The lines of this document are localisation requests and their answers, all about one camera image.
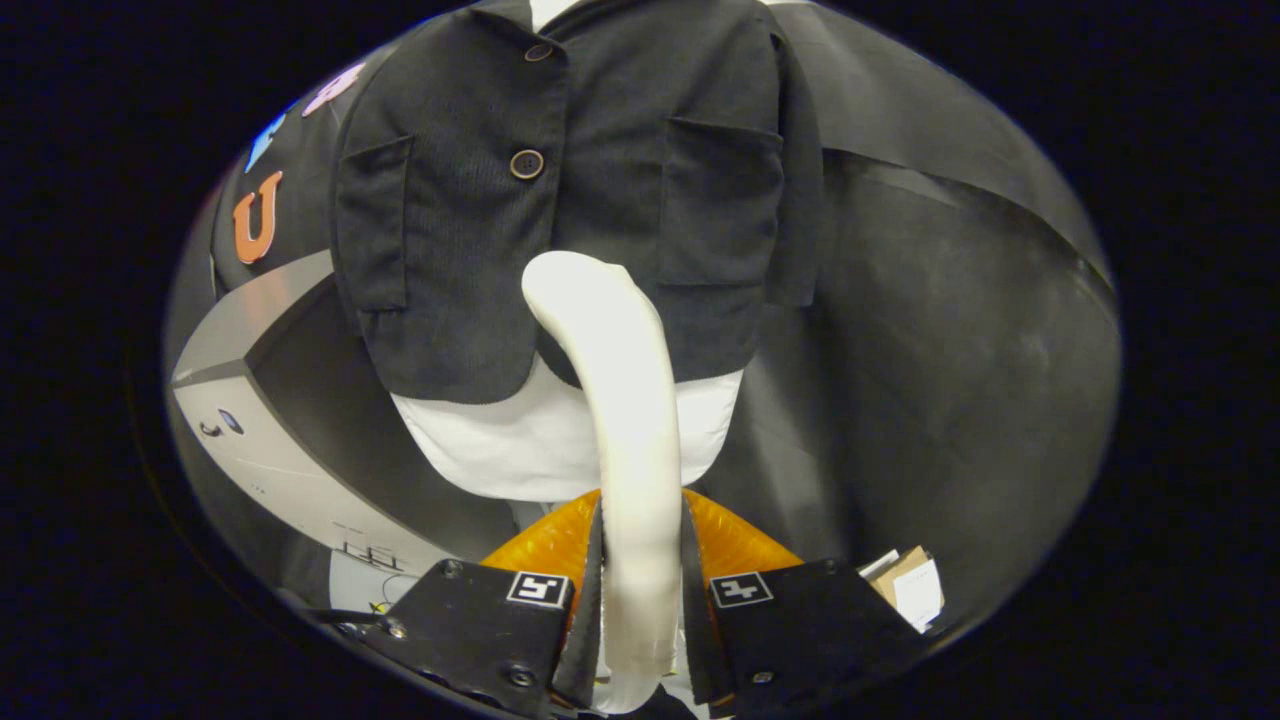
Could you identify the small dark cabinet lock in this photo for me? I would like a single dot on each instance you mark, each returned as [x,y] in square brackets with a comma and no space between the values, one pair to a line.
[231,421]

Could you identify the black backdrop cloth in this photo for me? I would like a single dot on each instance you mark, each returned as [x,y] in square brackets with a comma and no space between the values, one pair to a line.
[950,350]

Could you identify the white garment steamer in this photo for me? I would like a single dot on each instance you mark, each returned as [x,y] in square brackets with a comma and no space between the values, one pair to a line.
[635,430]

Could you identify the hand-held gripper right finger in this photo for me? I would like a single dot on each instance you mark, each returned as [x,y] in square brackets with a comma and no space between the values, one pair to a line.
[810,625]

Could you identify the white dress form mannequin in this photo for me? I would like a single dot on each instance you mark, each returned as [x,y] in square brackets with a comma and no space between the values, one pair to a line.
[500,450]

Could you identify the black blazer jacket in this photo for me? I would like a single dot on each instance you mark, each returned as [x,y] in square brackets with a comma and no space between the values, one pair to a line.
[470,250]

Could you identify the small cardboard box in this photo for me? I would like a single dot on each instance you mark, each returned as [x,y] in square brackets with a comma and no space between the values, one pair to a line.
[915,590]

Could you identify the grey cabinet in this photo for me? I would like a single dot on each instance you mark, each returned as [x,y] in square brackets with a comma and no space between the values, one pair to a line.
[260,450]

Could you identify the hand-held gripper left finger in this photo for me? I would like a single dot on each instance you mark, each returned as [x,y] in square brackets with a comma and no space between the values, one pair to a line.
[470,625]

